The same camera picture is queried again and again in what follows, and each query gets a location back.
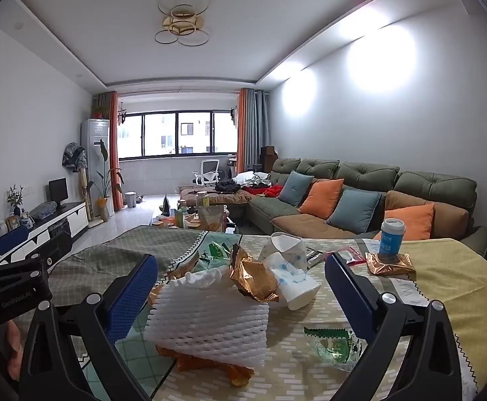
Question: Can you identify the white foam fruit net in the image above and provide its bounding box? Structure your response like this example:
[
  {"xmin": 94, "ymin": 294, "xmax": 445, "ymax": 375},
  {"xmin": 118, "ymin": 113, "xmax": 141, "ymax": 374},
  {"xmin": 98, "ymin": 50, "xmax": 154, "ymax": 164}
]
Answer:
[{"xmin": 145, "ymin": 268, "xmax": 271, "ymax": 368}]

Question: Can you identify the green snack wrapper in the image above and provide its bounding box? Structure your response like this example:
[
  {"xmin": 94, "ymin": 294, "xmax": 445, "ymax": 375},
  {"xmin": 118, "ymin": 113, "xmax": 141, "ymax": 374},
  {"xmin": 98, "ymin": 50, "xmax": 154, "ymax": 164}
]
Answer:
[{"xmin": 195, "ymin": 242, "xmax": 244, "ymax": 272}]

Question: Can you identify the black coffee table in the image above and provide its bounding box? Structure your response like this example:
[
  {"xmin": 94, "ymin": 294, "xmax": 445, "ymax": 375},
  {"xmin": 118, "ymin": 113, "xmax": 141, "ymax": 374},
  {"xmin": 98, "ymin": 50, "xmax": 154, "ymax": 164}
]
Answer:
[{"xmin": 151, "ymin": 192, "xmax": 244, "ymax": 235}]

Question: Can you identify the white office chair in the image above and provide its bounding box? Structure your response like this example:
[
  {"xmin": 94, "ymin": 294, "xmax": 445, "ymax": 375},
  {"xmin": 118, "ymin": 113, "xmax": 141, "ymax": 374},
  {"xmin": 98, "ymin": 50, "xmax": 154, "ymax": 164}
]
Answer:
[{"xmin": 192, "ymin": 159, "xmax": 221, "ymax": 186}]

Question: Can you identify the blue white lidded cup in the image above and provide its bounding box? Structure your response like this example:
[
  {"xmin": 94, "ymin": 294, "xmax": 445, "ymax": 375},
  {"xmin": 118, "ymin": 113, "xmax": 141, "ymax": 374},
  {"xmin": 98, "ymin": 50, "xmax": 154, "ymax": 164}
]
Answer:
[{"xmin": 379, "ymin": 218, "xmax": 407, "ymax": 260}]

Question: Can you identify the red-edged clear zip bag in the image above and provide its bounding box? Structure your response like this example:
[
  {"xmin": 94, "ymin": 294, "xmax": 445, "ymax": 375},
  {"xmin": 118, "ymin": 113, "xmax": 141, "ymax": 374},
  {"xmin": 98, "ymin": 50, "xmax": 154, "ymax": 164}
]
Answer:
[{"xmin": 324, "ymin": 246, "xmax": 367, "ymax": 267}]

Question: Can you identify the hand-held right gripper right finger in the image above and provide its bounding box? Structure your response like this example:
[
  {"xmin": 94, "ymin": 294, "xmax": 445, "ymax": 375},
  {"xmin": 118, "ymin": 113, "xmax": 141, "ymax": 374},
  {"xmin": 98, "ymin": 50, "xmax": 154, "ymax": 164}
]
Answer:
[{"xmin": 324, "ymin": 253, "xmax": 478, "ymax": 401}]

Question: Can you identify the brown cushion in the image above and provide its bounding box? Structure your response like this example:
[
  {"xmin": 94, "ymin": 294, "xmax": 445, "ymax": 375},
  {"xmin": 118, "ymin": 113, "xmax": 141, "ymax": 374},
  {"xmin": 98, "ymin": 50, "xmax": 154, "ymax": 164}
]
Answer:
[{"xmin": 384, "ymin": 191, "xmax": 470, "ymax": 241}]

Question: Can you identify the wooden stand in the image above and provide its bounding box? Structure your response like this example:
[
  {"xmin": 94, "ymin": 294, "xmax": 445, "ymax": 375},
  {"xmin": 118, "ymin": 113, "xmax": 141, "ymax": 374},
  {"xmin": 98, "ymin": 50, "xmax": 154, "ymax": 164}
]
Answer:
[{"xmin": 78, "ymin": 167, "xmax": 93, "ymax": 223}]

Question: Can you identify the orange crumpled wrapper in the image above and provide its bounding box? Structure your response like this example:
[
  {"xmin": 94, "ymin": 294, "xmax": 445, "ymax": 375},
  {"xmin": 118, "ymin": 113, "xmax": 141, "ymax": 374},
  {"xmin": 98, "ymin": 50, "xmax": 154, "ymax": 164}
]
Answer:
[{"xmin": 155, "ymin": 345, "xmax": 256, "ymax": 387}]

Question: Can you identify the gold flat packet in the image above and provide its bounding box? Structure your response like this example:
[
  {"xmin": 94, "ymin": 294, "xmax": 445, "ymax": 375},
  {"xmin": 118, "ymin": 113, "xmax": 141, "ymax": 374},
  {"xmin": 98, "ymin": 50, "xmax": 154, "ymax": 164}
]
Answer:
[{"xmin": 364, "ymin": 252, "xmax": 417, "ymax": 281}]

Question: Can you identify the green yellow patterned tablecloth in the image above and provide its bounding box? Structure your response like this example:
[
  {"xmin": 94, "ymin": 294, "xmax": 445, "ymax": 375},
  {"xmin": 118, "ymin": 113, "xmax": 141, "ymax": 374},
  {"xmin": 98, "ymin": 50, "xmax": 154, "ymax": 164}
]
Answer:
[{"xmin": 47, "ymin": 226, "xmax": 487, "ymax": 401}]

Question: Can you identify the orange curtain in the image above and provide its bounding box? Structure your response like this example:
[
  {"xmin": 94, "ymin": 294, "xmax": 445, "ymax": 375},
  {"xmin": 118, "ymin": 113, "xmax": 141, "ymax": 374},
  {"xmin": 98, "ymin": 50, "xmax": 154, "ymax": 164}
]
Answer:
[
  {"xmin": 109, "ymin": 91, "xmax": 125, "ymax": 212},
  {"xmin": 237, "ymin": 88, "xmax": 250, "ymax": 174}
]

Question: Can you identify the grey curtain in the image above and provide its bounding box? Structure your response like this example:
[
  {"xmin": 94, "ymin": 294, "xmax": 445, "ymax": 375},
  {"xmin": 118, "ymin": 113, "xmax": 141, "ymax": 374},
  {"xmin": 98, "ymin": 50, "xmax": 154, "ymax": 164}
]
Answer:
[{"xmin": 243, "ymin": 89, "xmax": 271, "ymax": 168}]

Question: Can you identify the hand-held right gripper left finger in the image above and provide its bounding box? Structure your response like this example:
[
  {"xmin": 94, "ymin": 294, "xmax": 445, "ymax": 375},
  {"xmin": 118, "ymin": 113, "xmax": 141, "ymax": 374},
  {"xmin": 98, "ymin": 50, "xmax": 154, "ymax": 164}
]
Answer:
[{"xmin": 18, "ymin": 254, "xmax": 159, "ymax": 401}]

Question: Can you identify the gold foil wrapper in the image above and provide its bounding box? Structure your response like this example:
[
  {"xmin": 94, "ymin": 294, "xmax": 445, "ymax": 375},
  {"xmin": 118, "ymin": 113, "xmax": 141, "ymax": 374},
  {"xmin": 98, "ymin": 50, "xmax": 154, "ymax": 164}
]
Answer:
[{"xmin": 229, "ymin": 243, "xmax": 281, "ymax": 303}]

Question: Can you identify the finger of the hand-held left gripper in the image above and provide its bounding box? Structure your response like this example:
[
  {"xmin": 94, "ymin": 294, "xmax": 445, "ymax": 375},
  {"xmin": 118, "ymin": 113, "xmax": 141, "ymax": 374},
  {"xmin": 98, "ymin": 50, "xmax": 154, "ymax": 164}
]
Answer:
[
  {"xmin": 26, "ymin": 231, "xmax": 76, "ymax": 274},
  {"xmin": 0, "ymin": 226, "xmax": 30, "ymax": 274}
]

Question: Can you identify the white standing air conditioner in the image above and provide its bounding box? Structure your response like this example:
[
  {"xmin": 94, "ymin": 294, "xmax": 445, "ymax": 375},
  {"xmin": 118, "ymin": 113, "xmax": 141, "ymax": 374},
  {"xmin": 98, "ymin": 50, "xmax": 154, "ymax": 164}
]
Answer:
[{"xmin": 80, "ymin": 119, "xmax": 110, "ymax": 218}]

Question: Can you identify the blue flat cushion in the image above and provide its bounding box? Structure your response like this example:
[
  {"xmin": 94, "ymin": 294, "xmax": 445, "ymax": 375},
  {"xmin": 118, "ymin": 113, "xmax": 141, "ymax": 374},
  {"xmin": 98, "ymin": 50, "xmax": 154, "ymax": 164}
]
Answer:
[{"xmin": 30, "ymin": 201, "xmax": 58, "ymax": 220}]

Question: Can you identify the red cloth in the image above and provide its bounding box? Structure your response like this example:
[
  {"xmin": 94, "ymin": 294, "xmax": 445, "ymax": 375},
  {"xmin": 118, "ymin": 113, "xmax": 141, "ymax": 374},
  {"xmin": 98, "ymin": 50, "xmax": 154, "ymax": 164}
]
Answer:
[{"xmin": 243, "ymin": 184, "xmax": 283, "ymax": 198}]

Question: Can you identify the black-framed window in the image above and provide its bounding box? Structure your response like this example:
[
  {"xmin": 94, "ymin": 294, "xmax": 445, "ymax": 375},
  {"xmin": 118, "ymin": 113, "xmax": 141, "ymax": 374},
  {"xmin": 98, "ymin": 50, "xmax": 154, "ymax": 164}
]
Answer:
[{"xmin": 118, "ymin": 111, "xmax": 239, "ymax": 160}]

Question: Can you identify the gold ring ceiling lamp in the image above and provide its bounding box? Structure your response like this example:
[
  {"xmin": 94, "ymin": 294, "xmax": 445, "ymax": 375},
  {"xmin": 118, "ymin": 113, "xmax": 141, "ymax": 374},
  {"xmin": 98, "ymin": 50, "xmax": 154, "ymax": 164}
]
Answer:
[{"xmin": 155, "ymin": 0, "xmax": 211, "ymax": 46}]

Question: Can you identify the small plant in vase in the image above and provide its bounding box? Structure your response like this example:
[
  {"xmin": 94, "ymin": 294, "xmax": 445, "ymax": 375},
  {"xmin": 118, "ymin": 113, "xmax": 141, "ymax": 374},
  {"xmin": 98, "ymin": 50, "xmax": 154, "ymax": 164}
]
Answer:
[{"xmin": 6, "ymin": 184, "xmax": 24, "ymax": 218}]

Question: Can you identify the brown cabinet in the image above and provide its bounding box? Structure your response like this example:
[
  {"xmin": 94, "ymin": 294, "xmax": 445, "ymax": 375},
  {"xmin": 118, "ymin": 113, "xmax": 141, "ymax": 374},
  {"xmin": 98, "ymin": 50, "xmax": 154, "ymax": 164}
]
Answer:
[{"xmin": 261, "ymin": 145, "xmax": 278, "ymax": 174}]

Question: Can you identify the person's left hand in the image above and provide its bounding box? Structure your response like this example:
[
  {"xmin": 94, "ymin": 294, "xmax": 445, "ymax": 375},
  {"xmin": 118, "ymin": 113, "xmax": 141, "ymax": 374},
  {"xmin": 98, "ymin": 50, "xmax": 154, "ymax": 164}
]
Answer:
[{"xmin": 6, "ymin": 319, "xmax": 23, "ymax": 379}]

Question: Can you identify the large leaf potted plant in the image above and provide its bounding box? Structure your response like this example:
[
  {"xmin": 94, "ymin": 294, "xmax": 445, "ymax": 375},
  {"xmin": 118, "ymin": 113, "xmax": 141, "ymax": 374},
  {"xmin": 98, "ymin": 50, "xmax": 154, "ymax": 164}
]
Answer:
[{"xmin": 88, "ymin": 140, "xmax": 125, "ymax": 218}]

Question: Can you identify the orange cushion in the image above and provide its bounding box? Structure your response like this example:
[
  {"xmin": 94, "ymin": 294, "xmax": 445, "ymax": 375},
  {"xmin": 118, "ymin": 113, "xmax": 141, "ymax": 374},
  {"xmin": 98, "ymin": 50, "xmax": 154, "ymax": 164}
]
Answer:
[
  {"xmin": 298, "ymin": 179, "xmax": 345, "ymax": 220},
  {"xmin": 373, "ymin": 203, "xmax": 435, "ymax": 241}
]

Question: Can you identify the crushed white paper cup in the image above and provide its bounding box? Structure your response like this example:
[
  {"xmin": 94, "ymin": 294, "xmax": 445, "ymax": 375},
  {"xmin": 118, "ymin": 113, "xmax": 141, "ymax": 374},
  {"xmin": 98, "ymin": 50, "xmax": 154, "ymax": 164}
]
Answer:
[{"xmin": 262, "ymin": 252, "xmax": 323, "ymax": 311}]

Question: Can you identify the white TV stand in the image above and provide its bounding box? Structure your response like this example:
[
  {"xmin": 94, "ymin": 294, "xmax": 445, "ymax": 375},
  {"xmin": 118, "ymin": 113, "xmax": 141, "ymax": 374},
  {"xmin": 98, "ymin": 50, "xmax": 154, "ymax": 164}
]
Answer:
[{"xmin": 0, "ymin": 202, "xmax": 89, "ymax": 266}]

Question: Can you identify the blue patterned cloth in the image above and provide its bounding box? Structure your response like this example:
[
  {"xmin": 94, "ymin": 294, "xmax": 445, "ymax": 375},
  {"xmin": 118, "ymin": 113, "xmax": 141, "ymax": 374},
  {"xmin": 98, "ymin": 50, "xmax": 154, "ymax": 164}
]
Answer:
[{"xmin": 62, "ymin": 142, "xmax": 89, "ymax": 173}]

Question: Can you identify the green sofa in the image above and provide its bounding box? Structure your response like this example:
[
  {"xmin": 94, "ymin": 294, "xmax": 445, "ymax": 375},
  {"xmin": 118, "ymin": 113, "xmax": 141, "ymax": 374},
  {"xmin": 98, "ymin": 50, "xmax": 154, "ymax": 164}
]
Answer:
[{"xmin": 243, "ymin": 158, "xmax": 487, "ymax": 255}]

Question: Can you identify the black monitor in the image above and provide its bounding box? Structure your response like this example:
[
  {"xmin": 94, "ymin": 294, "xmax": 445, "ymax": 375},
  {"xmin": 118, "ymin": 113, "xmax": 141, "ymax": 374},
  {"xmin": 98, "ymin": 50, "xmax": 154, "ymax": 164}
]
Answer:
[{"xmin": 48, "ymin": 177, "xmax": 69, "ymax": 210}]

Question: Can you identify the grey-green curtain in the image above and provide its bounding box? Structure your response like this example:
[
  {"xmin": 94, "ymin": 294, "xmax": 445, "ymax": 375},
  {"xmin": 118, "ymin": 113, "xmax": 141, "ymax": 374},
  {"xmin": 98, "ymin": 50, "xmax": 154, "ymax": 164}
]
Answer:
[{"xmin": 94, "ymin": 91, "xmax": 116, "ymax": 123}]

